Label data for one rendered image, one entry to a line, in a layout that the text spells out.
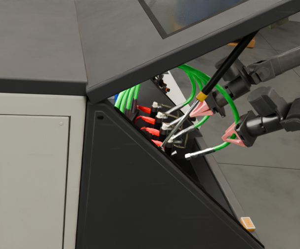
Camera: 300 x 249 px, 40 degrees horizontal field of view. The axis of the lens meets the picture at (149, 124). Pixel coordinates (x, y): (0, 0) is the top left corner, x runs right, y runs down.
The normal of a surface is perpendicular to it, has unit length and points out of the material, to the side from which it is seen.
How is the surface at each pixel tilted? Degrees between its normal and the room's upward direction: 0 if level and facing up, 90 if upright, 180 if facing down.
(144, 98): 90
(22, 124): 90
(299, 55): 63
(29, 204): 90
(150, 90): 90
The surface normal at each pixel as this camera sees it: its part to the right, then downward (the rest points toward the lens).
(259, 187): 0.15, -0.85
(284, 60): 0.31, 0.03
